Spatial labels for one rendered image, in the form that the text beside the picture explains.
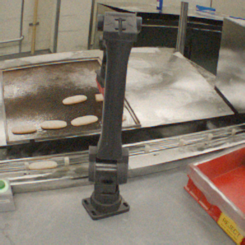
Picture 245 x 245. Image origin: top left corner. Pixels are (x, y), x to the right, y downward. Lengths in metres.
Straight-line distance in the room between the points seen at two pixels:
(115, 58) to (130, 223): 0.45
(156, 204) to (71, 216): 0.26
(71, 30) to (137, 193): 3.66
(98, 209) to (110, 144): 0.20
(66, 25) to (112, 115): 3.72
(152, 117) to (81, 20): 3.35
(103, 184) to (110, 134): 0.14
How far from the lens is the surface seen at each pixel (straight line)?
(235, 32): 1.46
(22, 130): 1.14
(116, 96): 0.77
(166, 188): 1.06
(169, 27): 2.98
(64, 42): 4.53
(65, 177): 1.00
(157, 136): 1.31
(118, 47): 0.73
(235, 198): 1.08
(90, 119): 1.19
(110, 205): 0.91
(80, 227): 0.90
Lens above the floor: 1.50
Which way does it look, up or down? 30 degrees down
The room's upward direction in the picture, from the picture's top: 6 degrees clockwise
